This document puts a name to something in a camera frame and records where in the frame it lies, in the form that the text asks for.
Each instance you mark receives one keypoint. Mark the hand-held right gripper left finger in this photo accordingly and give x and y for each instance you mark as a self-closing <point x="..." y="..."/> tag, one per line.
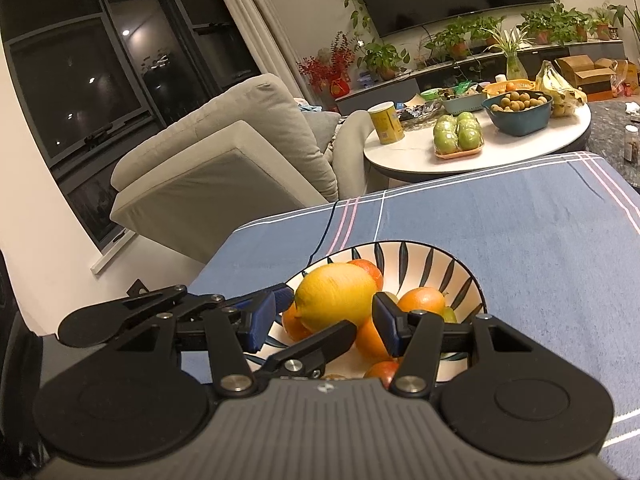
<point x="260" y="325"/>

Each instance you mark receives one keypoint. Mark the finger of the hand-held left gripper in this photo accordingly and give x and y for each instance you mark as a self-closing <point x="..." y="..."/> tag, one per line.
<point x="282" y="294"/>
<point x="320" y="342"/>

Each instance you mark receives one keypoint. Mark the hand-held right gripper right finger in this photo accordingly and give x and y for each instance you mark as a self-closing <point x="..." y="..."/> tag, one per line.
<point x="392" y="337"/>

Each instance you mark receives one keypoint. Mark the red apple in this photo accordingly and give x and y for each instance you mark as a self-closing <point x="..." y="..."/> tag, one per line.
<point x="381" y="375"/>

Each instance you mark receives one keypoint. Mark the yellow mango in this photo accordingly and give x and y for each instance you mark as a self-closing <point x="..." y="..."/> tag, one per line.
<point x="335" y="295"/>

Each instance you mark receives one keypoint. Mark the small green round fruit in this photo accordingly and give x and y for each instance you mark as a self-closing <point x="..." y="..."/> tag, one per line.
<point x="449" y="316"/>

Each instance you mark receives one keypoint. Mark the striped white bowl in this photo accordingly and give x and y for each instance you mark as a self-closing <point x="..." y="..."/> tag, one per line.
<point x="450" y="270"/>

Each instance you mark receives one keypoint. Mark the beige armchair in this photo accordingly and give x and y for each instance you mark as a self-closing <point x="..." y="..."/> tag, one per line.
<point x="200" y="185"/>

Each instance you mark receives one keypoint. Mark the grey cushion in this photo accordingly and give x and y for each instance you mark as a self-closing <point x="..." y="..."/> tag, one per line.
<point x="320" y="135"/>

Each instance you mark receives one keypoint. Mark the blue striped tablecloth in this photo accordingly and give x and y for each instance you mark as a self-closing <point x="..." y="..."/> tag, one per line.
<point x="525" y="220"/>

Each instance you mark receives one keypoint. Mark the yellow can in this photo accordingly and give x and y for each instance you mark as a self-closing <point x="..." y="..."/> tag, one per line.
<point x="386" y="125"/>

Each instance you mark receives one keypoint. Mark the wrapped green pears tray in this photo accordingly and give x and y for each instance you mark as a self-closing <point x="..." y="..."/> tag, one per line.
<point x="458" y="136"/>

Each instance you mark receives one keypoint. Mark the dark television cabinet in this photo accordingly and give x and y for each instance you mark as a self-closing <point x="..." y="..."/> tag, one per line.
<point x="380" y="92"/>

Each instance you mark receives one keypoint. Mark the glass dish of snacks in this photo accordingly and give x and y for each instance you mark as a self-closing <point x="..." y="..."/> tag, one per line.
<point x="420" y="110"/>

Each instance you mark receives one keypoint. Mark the red flower plant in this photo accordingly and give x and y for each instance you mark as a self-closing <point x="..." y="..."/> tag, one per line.
<point x="327" y="65"/>

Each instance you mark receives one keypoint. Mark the white round table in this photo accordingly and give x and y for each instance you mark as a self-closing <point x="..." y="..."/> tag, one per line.
<point x="525" y="145"/>

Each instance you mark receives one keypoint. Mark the dark framed window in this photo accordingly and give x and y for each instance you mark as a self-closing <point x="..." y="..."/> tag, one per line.
<point x="75" y="85"/>

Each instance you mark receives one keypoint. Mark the green bowl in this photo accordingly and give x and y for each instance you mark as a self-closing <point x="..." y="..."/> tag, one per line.
<point x="430" y="93"/>

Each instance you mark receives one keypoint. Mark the teal bowl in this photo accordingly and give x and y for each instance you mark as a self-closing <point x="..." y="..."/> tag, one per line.
<point x="517" y="122"/>

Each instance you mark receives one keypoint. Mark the row of potted green plants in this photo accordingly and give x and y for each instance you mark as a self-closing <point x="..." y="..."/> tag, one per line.
<point x="385" y="57"/>

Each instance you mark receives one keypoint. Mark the pile of longans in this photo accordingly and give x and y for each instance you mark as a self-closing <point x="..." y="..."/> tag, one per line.
<point x="517" y="101"/>

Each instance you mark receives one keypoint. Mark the white curtain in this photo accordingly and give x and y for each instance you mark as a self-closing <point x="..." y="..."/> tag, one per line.
<point x="250" y="25"/>

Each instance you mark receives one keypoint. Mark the orange basket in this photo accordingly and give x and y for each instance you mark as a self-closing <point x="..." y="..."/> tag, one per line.
<point x="507" y="86"/>

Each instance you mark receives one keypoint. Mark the dark marble table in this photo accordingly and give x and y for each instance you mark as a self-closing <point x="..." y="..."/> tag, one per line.
<point x="610" y="150"/>

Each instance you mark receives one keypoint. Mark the green vine plant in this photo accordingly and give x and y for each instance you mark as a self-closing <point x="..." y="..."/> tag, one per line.
<point x="356" y="10"/>

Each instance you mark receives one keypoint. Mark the bunch of bananas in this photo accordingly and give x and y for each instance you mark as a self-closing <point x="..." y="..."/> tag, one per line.
<point x="560" y="91"/>

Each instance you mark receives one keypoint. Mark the glass vase with plant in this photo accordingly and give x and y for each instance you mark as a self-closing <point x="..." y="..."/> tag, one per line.
<point x="514" y="65"/>

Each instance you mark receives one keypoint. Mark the small spice jar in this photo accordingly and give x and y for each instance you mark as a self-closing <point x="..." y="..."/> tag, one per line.
<point x="632" y="145"/>

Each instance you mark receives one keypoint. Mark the cardboard box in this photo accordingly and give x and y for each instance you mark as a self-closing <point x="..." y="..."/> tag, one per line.
<point x="585" y="72"/>

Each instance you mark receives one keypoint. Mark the white tissue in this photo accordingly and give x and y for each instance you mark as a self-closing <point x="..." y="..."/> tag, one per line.
<point x="632" y="107"/>

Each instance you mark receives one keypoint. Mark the large leafy floor plant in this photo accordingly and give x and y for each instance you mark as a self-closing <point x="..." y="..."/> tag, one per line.
<point x="630" y="10"/>

